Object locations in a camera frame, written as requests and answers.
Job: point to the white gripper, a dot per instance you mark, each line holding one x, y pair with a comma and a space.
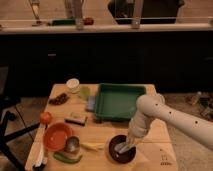
132, 141

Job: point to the dark purple bowl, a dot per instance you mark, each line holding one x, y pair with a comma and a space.
124, 157

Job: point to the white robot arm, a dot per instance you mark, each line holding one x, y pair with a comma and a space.
149, 107

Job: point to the orange bowl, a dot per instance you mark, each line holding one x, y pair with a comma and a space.
55, 136

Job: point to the green rectangular tray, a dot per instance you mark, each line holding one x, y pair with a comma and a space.
116, 102

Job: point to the yellow banana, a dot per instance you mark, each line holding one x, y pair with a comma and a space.
93, 146

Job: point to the blue grey sponge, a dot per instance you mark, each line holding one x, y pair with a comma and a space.
90, 106

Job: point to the brown wooden block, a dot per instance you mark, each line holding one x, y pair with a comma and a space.
75, 118

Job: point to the small metal cup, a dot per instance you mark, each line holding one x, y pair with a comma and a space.
72, 144

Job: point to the white round container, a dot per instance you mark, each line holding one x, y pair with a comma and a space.
73, 85

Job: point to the bunch of dark grapes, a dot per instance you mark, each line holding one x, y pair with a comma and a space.
59, 100

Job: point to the green pepper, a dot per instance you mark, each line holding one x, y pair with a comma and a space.
61, 157

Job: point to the red tomato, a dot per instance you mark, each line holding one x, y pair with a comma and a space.
45, 117

